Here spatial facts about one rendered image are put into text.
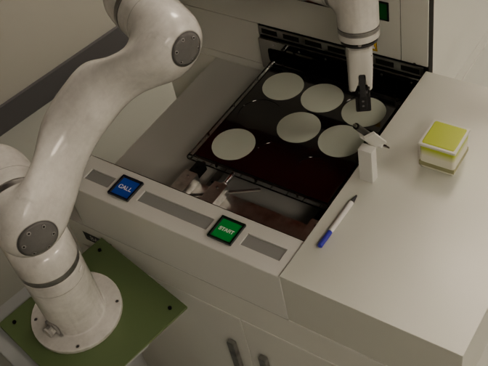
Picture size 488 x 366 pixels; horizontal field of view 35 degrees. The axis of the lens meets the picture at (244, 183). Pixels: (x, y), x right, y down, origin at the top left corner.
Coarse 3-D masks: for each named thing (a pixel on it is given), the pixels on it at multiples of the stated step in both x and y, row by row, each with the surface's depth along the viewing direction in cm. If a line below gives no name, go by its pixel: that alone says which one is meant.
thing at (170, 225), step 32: (96, 160) 172; (96, 192) 165; (160, 192) 162; (96, 224) 175; (128, 224) 165; (160, 224) 156; (192, 224) 155; (256, 224) 152; (160, 256) 167; (192, 256) 158; (224, 256) 149; (256, 256) 147; (288, 256) 146; (224, 288) 160; (256, 288) 151
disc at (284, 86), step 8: (272, 80) 190; (280, 80) 190; (288, 80) 189; (296, 80) 189; (264, 88) 189; (272, 88) 188; (280, 88) 188; (288, 88) 187; (296, 88) 187; (272, 96) 186; (280, 96) 186; (288, 96) 186
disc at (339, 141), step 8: (328, 128) 176; (336, 128) 176; (344, 128) 175; (352, 128) 175; (320, 136) 175; (328, 136) 174; (336, 136) 174; (344, 136) 173; (352, 136) 173; (320, 144) 173; (328, 144) 173; (336, 144) 172; (344, 144) 172; (352, 144) 171; (360, 144) 171; (328, 152) 171; (336, 152) 170; (344, 152) 170; (352, 152) 170
